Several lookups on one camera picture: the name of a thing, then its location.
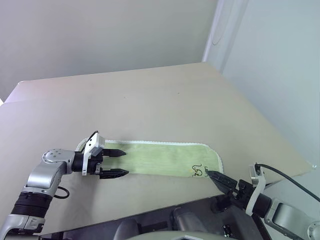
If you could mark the grey rounded robot part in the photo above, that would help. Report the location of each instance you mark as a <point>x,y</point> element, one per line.
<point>187,220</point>

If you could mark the dark rounded robot part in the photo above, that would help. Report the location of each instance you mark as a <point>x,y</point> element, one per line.
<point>127,229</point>

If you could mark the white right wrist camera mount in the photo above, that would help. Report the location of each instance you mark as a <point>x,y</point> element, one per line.
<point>255,192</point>

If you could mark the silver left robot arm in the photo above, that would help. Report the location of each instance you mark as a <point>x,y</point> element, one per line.
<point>42,175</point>

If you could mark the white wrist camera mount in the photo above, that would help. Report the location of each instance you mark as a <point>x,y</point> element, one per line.
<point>90,146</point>
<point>255,192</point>

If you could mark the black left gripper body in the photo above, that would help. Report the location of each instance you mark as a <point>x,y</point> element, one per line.
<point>96,163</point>

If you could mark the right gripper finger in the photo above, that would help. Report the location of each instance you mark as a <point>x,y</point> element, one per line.
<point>222,180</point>
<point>222,203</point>

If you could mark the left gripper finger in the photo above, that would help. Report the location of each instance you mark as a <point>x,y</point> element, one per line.
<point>115,173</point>
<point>113,153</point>

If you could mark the light green towel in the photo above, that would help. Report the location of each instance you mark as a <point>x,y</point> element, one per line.
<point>162,158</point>

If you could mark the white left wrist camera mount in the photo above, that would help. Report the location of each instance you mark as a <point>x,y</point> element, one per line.
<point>90,146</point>

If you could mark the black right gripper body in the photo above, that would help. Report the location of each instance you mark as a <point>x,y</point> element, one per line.
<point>242,193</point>

